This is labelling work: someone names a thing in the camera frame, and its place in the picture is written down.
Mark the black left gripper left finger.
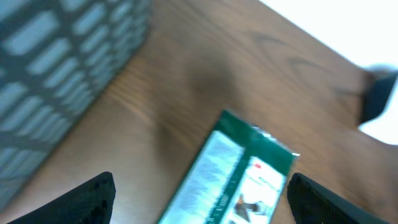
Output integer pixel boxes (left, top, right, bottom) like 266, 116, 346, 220
10, 172, 116, 224

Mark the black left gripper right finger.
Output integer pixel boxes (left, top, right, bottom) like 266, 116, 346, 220
287, 172, 386, 224

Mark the green white gloves packet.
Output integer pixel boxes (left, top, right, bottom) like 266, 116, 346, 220
158, 110, 299, 224

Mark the white barcode scanner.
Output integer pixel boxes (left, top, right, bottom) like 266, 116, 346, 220
358, 65, 397, 146

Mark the grey plastic mesh basket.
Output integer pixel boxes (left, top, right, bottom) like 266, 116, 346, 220
1, 0, 152, 207

